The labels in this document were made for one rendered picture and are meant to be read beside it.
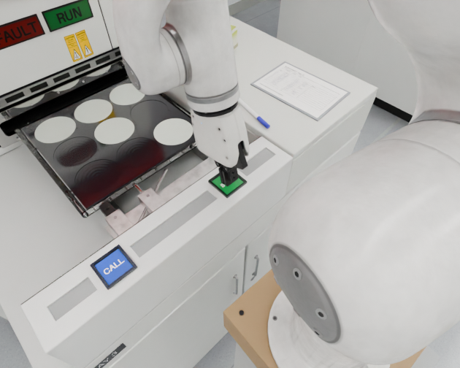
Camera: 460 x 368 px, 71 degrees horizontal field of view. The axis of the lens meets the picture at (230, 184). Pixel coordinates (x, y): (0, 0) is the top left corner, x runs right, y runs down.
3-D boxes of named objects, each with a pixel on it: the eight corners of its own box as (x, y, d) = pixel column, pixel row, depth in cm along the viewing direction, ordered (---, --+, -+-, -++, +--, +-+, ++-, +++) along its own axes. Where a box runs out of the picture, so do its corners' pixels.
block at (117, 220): (108, 225, 68) (104, 217, 66) (122, 215, 70) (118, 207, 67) (128, 250, 65) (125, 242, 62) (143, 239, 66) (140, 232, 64)
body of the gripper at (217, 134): (176, 98, 53) (191, 152, 60) (217, 117, 47) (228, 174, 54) (210, 79, 56) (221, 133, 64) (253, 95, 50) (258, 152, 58)
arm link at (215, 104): (172, 88, 51) (177, 105, 53) (207, 104, 46) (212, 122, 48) (212, 67, 55) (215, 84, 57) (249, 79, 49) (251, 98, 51)
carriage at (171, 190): (109, 234, 70) (104, 227, 68) (230, 150, 86) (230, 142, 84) (129, 258, 67) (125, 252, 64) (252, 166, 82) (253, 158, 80)
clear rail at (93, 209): (81, 216, 69) (79, 212, 67) (213, 132, 85) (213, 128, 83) (85, 220, 68) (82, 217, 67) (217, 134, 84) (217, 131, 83)
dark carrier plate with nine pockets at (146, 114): (22, 130, 84) (20, 128, 84) (134, 77, 99) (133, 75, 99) (87, 209, 69) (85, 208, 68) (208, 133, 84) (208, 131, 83)
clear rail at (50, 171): (14, 132, 85) (12, 128, 83) (20, 130, 85) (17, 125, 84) (85, 220, 68) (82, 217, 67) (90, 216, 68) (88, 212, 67)
